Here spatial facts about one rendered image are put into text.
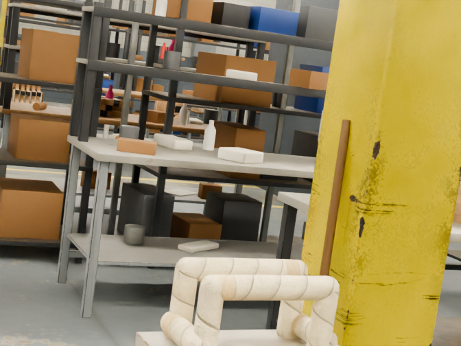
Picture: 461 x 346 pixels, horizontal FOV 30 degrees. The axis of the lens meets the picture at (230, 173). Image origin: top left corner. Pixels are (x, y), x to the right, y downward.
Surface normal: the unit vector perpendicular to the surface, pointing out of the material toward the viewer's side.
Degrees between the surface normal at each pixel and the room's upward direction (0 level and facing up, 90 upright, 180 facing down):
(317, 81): 90
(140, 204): 90
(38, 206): 90
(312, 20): 90
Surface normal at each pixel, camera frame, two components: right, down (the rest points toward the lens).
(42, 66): 0.45, 0.18
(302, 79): -0.69, 0.00
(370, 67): -0.91, -0.07
